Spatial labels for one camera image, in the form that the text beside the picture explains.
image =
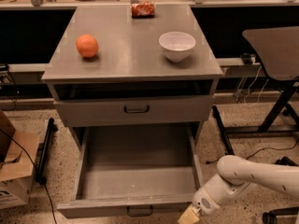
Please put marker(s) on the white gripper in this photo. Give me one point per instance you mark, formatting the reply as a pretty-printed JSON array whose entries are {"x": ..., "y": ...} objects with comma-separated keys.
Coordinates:
[{"x": 204, "y": 200}]

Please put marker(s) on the grey drawer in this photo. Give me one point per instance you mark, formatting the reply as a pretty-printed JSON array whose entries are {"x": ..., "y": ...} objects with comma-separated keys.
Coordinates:
[
  {"x": 126, "y": 111},
  {"x": 135, "y": 171}
]

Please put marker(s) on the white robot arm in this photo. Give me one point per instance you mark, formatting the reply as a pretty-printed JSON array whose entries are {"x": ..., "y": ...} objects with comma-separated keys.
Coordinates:
[{"x": 236, "y": 176}]

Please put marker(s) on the grey drawer cabinet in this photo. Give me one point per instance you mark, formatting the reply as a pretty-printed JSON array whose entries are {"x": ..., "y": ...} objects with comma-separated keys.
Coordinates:
[{"x": 130, "y": 62}]

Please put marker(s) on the grey top drawer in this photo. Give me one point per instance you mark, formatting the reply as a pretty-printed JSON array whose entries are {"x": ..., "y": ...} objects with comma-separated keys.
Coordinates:
[{"x": 126, "y": 111}]

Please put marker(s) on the black caster wheel base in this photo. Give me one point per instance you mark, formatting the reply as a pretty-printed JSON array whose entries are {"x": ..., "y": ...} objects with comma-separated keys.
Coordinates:
[{"x": 272, "y": 217}]

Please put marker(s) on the black stand leg left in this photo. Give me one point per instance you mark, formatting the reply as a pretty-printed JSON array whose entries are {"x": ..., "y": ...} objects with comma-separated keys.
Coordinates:
[{"x": 43, "y": 151}]

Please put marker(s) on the black power adapter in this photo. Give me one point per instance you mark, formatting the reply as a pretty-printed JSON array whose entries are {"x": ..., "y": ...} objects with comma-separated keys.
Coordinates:
[{"x": 247, "y": 58}]

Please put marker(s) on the white bowl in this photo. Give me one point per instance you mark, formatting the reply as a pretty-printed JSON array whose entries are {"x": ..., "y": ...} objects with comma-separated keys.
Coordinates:
[{"x": 177, "y": 46}]

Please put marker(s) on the cardboard box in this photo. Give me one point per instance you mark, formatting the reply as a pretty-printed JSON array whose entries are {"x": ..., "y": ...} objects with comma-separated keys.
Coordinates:
[{"x": 17, "y": 152}]

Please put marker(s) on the dark side table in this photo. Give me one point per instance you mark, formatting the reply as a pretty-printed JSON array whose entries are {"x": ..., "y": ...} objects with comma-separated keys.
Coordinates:
[{"x": 278, "y": 50}]

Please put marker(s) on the orange fruit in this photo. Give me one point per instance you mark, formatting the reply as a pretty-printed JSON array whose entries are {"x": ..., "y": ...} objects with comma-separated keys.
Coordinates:
[{"x": 87, "y": 46}]

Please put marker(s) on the red snack bag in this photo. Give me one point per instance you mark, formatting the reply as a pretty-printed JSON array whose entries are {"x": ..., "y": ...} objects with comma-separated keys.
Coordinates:
[{"x": 142, "y": 10}]

